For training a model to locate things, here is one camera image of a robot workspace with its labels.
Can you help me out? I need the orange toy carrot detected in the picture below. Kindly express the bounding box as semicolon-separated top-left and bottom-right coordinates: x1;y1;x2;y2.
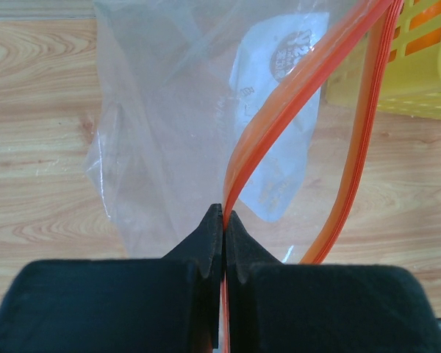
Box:
390;0;441;61

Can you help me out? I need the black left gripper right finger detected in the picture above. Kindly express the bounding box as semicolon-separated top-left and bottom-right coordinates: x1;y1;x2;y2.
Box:
225;214;441;352

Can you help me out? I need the clear zip top bag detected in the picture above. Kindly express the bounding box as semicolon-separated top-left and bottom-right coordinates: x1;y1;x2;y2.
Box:
82;0;405;353

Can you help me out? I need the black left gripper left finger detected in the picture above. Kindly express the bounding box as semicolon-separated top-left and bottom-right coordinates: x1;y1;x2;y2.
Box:
0;204;223;352

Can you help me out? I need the yellow plastic shopping basket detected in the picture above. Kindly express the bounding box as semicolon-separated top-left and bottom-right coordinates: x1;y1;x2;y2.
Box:
325;0;441;121

